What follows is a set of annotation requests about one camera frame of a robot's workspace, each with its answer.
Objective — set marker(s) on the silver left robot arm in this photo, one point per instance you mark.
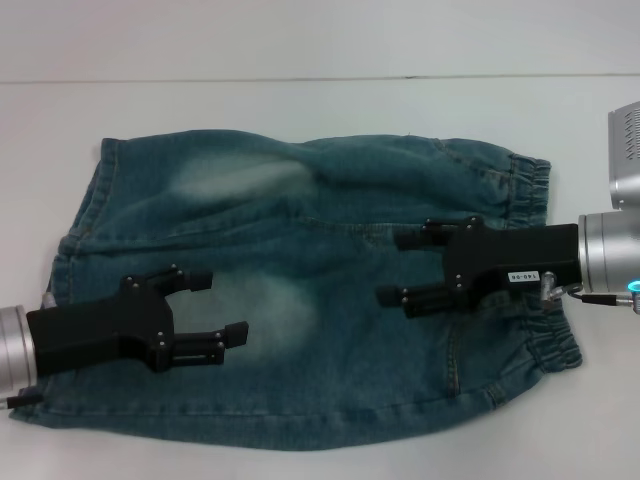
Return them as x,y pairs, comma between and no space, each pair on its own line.
12,350

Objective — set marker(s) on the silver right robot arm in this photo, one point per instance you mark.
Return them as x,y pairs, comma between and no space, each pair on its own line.
602,250

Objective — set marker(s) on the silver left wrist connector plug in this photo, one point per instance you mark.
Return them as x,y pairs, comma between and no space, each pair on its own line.
48,301

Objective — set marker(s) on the blue denim shorts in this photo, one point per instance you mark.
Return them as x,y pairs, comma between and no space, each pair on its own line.
300,360

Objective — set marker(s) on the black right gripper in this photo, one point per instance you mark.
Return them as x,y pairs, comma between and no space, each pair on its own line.
510,255

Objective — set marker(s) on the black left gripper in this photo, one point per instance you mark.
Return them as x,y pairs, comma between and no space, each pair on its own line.
90,332

